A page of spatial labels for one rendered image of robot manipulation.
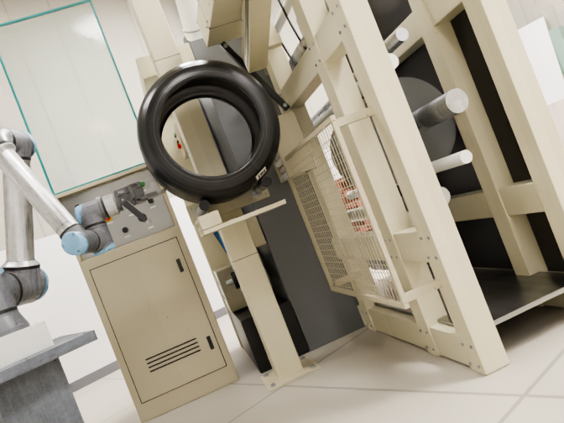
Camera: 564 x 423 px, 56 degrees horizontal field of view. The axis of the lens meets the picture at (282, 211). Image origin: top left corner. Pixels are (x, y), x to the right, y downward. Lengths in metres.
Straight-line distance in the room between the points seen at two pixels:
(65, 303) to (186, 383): 2.19
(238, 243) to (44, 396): 1.04
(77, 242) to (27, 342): 0.43
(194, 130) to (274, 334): 1.06
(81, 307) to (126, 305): 2.07
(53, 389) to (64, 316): 2.67
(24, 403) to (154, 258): 1.01
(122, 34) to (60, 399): 4.34
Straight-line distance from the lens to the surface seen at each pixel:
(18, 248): 2.49
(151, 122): 2.23
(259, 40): 2.50
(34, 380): 2.31
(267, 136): 2.24
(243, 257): 2.59
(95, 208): 2.28
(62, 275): 4.99
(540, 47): 9.21
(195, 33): 3.34
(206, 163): 2.61
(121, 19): 6.10
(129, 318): 2.96
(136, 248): 2.94
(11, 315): 2.36
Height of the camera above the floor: 0.76
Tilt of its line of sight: level
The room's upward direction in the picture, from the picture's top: 21 degrees counter-clockwise
